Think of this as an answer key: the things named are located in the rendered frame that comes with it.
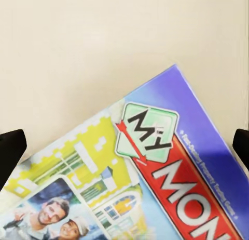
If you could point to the board game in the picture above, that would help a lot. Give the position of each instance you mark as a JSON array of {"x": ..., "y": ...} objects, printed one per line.
[{"x": 151, "y": 166}]

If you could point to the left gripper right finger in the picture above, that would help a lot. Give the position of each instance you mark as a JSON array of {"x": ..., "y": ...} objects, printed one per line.
[{"x": 241, "y": 145}]

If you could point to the bed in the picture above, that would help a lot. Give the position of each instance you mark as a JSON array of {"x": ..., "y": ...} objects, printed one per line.
[{"x": 64, "y": 61}]

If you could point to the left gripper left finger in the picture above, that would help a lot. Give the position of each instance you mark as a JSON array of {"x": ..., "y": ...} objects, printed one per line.
[{"x": 12, "y": 146}]

